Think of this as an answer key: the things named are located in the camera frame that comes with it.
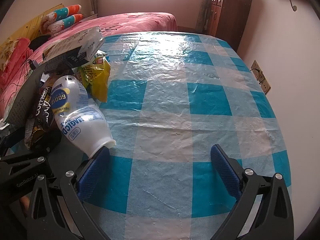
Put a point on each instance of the yellow snack bag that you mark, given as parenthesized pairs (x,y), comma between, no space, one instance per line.
(98,82)

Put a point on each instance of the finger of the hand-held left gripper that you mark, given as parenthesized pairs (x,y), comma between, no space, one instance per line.
(47,140)

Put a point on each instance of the floral cushion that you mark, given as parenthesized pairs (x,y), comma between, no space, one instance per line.
(6,52)

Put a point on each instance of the black charger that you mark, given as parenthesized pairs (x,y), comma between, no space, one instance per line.
(32,64)

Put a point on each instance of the pink bed blanket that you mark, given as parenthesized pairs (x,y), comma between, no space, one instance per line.
(125,22)

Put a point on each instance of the black coffee packet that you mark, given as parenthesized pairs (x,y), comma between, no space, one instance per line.
(40,115)

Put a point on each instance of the white milk carton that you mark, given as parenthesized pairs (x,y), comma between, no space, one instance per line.
(75,42)

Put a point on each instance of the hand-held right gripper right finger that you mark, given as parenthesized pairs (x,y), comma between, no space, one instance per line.
(225,170)

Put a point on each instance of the blue checked plastic tablecloth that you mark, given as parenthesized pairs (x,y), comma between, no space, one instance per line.
(175,105)

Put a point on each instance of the cartoon print pillow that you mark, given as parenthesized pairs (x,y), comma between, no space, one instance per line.
(65,23)
(62,11)

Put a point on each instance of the yellow wooden headboard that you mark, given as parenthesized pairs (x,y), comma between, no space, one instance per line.
(27,25)

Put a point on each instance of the brown wooden cabinet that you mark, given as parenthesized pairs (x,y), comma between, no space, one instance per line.
(230,17)

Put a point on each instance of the black cloth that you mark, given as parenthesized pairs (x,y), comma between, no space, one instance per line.
(40,41)

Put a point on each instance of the grey foil bag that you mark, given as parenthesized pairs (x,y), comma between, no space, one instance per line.
(22,97)

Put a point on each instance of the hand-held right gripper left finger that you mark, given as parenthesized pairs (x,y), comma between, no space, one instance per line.
(95,170)

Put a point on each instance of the folded pink quilt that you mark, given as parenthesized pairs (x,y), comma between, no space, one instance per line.
(21,50)

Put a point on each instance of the wall outlet plate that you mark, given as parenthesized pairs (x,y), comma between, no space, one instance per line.
(261,78)

